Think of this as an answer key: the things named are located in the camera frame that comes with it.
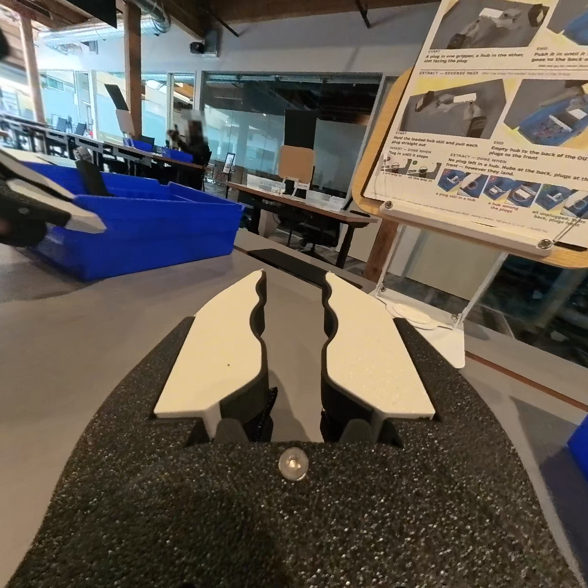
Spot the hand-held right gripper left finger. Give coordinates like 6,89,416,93
153,269,278,437

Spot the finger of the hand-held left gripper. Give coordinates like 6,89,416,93
0,149,76,200
7,180,108,232

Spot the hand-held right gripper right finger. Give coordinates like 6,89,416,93
320,272,436,437

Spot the long desk row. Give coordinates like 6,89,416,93
0,115,205,184

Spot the tilted sign board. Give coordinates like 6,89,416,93
104,84,135,138

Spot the black office chair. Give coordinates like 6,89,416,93
276,213,343,253

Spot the grey desk with black legs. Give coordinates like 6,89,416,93
225,181,381,269

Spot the clear acrylic holder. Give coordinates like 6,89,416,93
304,190,344,210
247,174,282,194

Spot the small wooden sign board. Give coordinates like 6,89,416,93
279,145,315,197

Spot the black upright panel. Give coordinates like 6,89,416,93
284,109,319,150

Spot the instruction sign stand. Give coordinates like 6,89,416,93
351,0,588,369

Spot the wooden post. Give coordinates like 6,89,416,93
123,0,144,138
18,14,47,124
365,218,401,282

